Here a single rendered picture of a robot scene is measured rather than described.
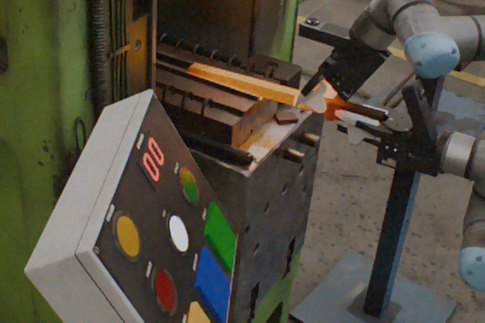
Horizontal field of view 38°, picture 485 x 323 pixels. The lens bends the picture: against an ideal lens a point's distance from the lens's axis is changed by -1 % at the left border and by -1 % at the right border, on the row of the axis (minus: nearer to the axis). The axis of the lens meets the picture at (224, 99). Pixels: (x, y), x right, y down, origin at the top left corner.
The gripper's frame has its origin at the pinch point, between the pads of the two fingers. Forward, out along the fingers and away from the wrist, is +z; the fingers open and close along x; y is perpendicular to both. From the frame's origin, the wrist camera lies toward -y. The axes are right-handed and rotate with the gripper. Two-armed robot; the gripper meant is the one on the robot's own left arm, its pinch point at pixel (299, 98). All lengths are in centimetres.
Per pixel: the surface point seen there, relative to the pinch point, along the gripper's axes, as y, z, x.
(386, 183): 43, 92, 130
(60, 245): -4, -17, -73
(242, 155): 0.1, 7.9, -14.9
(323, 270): 42, 93, 66
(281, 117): -0.4, 9.9, 4.6
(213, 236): 6.6, -6.0, -47.1
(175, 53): -27.6, 17.6, 5.2
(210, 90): -14.3, 10.5, -4.6
